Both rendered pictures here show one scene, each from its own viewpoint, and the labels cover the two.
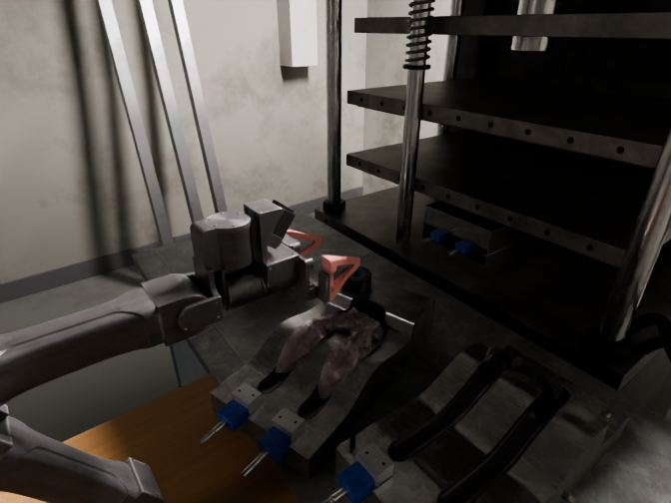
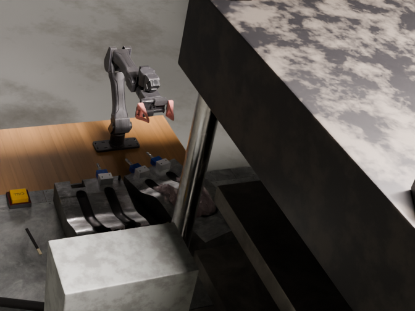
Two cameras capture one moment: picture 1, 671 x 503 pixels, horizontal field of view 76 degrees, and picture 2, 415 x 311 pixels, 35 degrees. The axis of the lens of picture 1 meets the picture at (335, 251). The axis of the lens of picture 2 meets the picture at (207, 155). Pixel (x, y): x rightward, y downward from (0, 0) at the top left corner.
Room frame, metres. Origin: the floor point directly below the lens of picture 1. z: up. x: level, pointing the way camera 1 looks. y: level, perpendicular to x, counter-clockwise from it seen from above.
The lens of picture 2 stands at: (1.01, -1.98, 2.51)
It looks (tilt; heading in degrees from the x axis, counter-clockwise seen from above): 35 degrees down; 96
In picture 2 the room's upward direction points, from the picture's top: 13 degrees clockwise
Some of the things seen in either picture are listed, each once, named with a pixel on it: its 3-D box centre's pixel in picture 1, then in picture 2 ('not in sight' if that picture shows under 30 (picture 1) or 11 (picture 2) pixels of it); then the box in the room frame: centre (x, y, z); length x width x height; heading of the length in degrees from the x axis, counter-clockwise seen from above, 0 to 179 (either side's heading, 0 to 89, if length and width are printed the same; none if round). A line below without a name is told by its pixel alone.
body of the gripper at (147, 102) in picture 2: (276, 271); (150, 102); (0.54, 0.09, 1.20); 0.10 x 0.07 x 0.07; 38
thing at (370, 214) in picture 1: (493, 241); not in sight; (1.53, -0.63, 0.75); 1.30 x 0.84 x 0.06; 37
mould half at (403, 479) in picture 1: (490, 434); (105, 226); (0.53, -0.28, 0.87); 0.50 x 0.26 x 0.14; 127
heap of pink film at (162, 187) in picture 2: (335, 337); (187, 193); (0.76, 0.00, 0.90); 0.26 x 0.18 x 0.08; 144
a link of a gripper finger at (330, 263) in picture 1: (330, 266); (147, 113); (0.55, 0.01, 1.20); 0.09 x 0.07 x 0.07; 128
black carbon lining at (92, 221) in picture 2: (484, 415); (108, 213); (0.53, -0.26, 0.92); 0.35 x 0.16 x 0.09; 127
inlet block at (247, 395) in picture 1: (229, 418); (155, 160); (0.57, 0.20, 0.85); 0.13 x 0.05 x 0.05; 144
